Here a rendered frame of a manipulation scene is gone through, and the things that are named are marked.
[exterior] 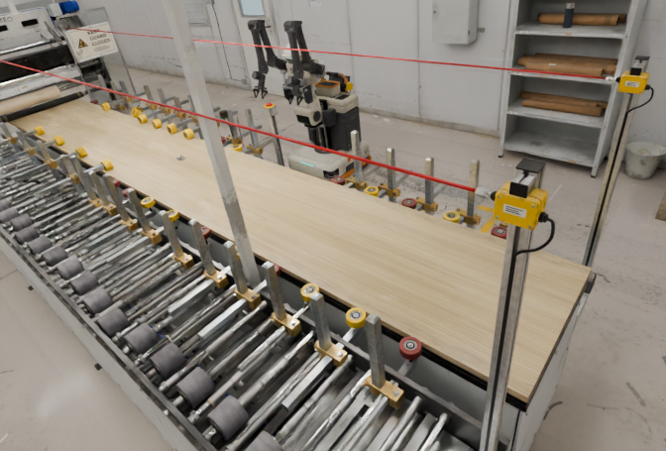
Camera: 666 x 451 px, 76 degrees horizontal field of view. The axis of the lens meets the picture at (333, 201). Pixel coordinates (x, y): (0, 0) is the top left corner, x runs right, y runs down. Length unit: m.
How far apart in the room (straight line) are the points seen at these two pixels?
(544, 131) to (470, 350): 3.62
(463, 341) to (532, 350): 0.23
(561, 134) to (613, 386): 2.79
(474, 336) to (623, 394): 1.30
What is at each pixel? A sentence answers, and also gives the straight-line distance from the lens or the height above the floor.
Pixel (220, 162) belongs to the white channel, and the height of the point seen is 1.46.
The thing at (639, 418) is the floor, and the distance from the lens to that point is 2.81.
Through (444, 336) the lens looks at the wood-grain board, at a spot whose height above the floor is 0.90.
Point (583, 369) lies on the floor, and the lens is 2.89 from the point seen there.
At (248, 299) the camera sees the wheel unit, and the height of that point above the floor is 0.86.
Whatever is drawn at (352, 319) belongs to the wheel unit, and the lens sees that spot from 1.74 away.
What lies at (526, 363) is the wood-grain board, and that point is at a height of 0.90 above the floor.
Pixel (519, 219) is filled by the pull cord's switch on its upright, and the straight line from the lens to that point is 0.83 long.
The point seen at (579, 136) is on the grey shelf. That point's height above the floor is 0.18.
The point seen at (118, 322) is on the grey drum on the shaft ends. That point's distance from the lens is 2.21.
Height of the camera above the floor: 2.20
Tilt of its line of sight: 32 degrees down
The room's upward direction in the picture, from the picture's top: 8 degrees counter-clockwise
